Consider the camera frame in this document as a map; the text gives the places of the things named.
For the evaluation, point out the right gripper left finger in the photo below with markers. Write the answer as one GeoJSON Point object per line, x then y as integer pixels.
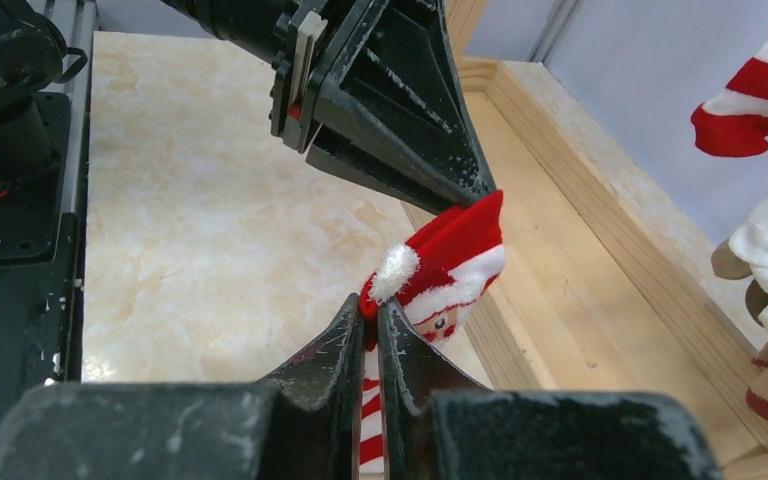
{"type": "Point", "coordinates": [300, 421]}

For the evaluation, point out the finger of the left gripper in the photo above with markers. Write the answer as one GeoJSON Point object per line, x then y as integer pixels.
{"type": "Point", "coordinates": [392, 111]}

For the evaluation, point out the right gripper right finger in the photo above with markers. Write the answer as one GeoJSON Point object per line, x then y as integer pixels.
{"type": "Point", "coordinates": [439, 423]}

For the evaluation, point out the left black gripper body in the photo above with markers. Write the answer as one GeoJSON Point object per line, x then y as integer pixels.
{"type": "Point", "coordinates": [310, 34]}

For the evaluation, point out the red white striped sock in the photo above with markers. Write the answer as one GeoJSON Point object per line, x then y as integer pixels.
{"type": "Point", "coordinates": [734, 123]}

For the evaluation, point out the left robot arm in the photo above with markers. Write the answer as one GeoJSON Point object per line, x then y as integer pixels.
{"type": "Point", "coordinates": [33, 54]}

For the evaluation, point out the wooden drying rack frame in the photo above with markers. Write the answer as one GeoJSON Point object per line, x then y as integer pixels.
{"type": "Point", "coordinates": [608, 285]}

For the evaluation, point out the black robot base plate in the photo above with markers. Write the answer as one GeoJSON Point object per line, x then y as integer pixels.
{"type": "Point", "coordinates": [43, 159]}

